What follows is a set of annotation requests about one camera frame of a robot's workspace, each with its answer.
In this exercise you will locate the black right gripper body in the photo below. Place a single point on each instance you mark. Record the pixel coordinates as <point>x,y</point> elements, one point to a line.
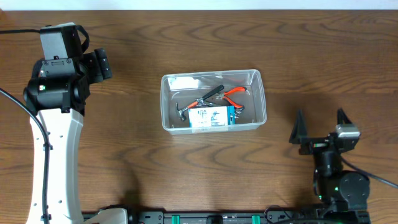
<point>314,146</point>

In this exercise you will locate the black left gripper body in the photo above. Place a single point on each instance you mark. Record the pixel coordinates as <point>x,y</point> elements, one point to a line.
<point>96,70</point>

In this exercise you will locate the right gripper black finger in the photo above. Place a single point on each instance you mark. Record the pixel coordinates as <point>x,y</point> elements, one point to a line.
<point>342,117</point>
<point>299,132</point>

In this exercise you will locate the blue white screwdriver box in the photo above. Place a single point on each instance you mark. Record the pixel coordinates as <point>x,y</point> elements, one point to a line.
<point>211,116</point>

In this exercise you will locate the red handled pliers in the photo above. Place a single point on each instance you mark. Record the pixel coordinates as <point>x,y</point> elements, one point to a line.
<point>228,96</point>

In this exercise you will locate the small black red hammer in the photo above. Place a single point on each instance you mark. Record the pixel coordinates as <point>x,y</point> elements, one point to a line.
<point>180,112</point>

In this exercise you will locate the silver combination wrench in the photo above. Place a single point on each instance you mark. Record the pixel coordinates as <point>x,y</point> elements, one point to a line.
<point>238,112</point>

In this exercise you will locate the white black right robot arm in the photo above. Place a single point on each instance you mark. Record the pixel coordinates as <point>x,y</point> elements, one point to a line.
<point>343,193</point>

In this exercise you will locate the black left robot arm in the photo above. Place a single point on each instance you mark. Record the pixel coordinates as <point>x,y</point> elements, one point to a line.
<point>56,97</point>

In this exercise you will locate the clear plastic container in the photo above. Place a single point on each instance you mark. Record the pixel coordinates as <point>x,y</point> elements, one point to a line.
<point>185,88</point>

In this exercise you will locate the black mounting rail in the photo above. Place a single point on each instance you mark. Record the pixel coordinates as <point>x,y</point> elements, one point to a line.
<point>272,214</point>

